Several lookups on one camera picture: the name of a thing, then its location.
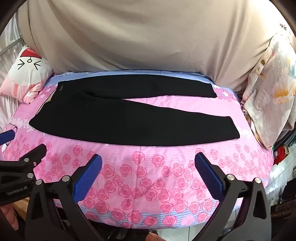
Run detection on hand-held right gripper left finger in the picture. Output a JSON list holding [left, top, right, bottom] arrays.
[[24, 153, 109, 241]]

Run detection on black pants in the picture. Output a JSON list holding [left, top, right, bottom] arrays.
[[29, 74, 240, 147]]

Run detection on white cat face pillow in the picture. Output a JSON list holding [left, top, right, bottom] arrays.
[[0, 45, 55, 104]]

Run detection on pink rose print blanket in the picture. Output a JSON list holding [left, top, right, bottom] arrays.
[[6, 70, 274, 230]]

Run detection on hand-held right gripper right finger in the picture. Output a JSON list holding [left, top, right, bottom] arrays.
[[192, 152, 273, 241]]

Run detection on beige curtain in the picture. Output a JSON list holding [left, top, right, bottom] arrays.
[[18, 0, 285, 93]]

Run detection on white satin cloth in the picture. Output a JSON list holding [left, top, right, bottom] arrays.
[[0, 14, 30, 133]]

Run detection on pale floral quilt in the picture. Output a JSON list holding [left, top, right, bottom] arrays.
[[240, 30, 296, 150]]

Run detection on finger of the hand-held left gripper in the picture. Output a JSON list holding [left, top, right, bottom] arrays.
[[0, 144, 47, 186], [0, 130, 17, 146]]

